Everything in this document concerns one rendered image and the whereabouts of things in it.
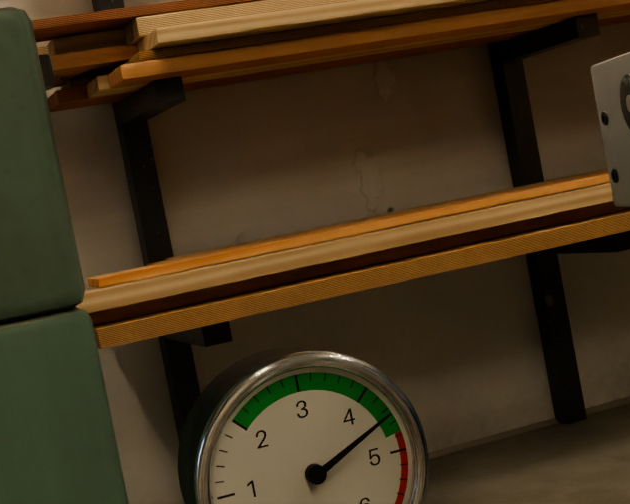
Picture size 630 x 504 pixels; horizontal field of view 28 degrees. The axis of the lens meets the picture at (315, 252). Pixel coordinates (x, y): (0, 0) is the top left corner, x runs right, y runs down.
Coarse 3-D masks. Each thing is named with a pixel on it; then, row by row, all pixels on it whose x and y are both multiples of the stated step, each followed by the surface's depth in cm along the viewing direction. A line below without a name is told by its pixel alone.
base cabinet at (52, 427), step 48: (0, 336) 36; (48, 336) 36; (0, 384) 36; (48, 384) 36; (96, 384) 37; (0, 432) 36; (48, 432) 36; (96, 432) 37; (0, 480) 36; (48, 480) 36; (96, 480) 37
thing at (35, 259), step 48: (0, 48) 36; (0, 96) 36; (0, 144) 36; (48, 144) 36; (0, 192) 36; (48, 192) 36; (0, 240) 36; (48, 240) 36; (0, 288) 36; (48, 288) 36
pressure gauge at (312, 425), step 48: (240, 384) 31; (288, 384) 32; (336, 384) 32; (384, 384) 32; (192, 432) 33; (240, 432) 32; (288, 432) 32; (336, 432) 32; (384, 432) 33; (192, 480) 32; (240, 480) 32; (288, 480) 32; (336, 480) 32; (384, 480) 33
